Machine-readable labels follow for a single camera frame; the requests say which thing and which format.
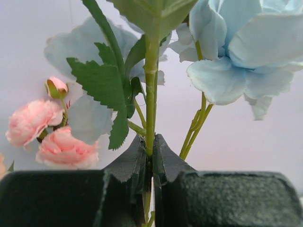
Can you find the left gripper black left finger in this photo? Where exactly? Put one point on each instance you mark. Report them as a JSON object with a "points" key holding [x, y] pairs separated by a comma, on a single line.
{"points": [[110, 197]]}

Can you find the pink and blue flower bouquet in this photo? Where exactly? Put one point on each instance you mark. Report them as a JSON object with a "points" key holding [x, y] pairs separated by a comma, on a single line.
{"points": [[235, 49]]}

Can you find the small pink rose stem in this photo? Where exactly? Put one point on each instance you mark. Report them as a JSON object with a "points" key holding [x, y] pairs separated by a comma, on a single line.
{"points": [[47, 122]]}

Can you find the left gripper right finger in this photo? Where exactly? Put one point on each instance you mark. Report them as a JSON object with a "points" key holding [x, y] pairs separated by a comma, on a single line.
{"points": [[185, 197]]}

